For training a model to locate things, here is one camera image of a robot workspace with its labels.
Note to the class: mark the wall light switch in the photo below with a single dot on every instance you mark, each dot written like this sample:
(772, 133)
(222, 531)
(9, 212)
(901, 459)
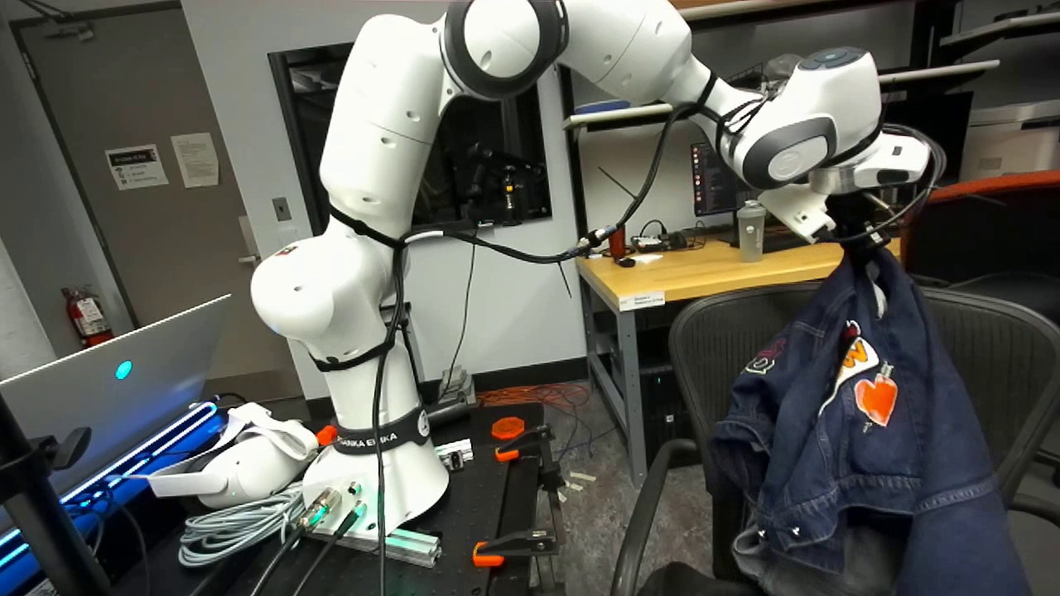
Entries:
(284, 209)

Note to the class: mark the white cardboard box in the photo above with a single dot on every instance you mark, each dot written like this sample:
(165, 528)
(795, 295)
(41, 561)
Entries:
(1010, 154)

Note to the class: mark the silver laptop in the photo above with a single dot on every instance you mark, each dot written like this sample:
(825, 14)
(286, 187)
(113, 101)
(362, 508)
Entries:
(102, 409)

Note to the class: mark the white desk label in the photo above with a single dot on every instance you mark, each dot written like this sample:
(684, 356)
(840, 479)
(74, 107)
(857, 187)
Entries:
(641, 303)

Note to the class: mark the blue jean jacket with patches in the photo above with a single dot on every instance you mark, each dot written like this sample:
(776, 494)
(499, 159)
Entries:
(862, 486)

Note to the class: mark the red fire alarm box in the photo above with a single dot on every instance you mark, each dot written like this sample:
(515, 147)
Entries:
(87, 318)

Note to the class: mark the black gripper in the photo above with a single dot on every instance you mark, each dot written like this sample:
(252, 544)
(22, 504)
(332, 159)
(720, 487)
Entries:
(862, 228)

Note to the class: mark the orange black clamp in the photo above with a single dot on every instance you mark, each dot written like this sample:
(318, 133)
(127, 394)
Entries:
(502, 548)
(519, 452)

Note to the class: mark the orange round disc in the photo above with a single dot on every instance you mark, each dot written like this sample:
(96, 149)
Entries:
(507, 429)

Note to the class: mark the wooden top desk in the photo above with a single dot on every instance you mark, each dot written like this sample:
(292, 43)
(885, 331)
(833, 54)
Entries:
(684, 270)

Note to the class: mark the dark computer monitor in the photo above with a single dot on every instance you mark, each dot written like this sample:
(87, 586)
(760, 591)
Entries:
(951, 111)

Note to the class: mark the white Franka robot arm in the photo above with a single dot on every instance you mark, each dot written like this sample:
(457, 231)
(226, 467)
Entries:
(387, 133)

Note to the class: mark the grey door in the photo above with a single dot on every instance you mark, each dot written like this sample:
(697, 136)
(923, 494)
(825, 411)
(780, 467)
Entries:
(145, 254)

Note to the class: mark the plain white door paper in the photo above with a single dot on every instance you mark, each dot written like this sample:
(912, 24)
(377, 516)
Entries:
(196, 159)

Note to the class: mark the white connector block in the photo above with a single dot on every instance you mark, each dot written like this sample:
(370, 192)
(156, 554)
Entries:
(382, 544)

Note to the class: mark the black mesh office chair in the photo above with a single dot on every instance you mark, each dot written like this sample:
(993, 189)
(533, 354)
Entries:
(707, 354)

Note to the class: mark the black metal shelf unit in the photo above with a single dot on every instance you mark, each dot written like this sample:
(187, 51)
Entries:
(972, 67)

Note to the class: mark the white door sign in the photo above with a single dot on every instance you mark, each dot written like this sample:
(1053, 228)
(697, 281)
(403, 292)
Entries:
(136, 168)

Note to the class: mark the black tripod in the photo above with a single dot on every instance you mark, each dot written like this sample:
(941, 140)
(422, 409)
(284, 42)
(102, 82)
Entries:
(34, 508)

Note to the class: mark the white VR headset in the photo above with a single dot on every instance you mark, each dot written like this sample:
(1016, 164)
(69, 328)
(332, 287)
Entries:
(252, 459)

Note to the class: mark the red cup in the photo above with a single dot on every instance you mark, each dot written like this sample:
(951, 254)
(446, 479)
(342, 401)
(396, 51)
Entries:
(616, 241)

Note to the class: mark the black computer tower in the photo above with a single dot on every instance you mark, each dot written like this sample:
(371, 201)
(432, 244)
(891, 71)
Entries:
(665, 416)

